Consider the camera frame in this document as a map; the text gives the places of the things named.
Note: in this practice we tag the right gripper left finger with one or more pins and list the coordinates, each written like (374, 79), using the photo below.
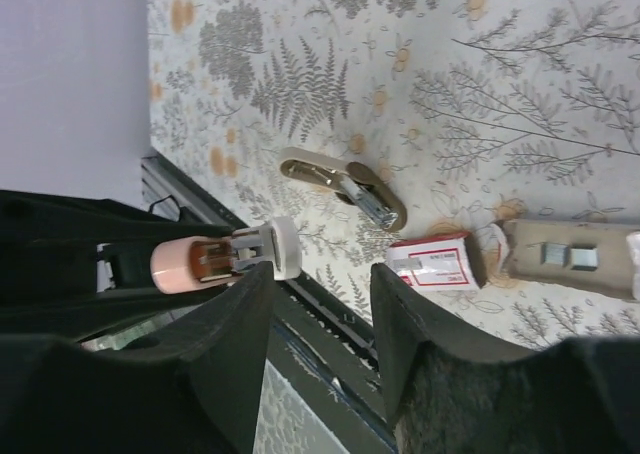
(191, 387)

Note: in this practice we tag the floral patterned table mat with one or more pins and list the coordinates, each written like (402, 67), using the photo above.
(472, 112)

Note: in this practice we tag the red white staple box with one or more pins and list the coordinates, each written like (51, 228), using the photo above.
(445, 262)

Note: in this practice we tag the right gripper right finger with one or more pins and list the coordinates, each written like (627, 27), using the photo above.
(449, 387)

